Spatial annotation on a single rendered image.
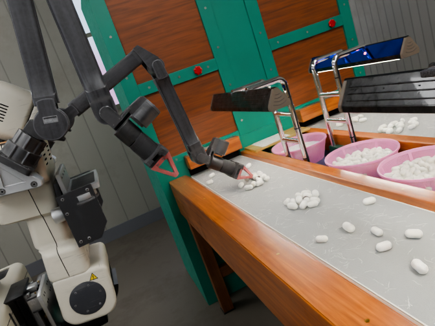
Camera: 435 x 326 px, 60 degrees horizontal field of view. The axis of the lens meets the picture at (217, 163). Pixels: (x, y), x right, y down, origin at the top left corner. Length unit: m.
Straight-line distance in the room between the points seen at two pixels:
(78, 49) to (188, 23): 1.07
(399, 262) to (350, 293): 0.15
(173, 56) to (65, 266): 1.16
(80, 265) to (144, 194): 2.62
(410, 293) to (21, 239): 3.46
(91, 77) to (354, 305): 0.77
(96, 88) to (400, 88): 0.68
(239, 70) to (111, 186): 2.08
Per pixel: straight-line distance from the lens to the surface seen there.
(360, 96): 0.89
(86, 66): 1.00
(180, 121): 1.47
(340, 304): 0.77
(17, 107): 1.15
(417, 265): 0.85
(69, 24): 1.02
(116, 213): 3.81
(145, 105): 1.01
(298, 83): 2.22
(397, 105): 0.80
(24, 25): 1.02
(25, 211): 1.21
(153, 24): 1.97
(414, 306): 0.79
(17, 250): 3.93
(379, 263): 0.90
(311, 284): 0.83
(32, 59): 1.01
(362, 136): 1.70
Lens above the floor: 1.24
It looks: 14 degrees down
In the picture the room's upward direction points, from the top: 19 degrees counter-clockwise
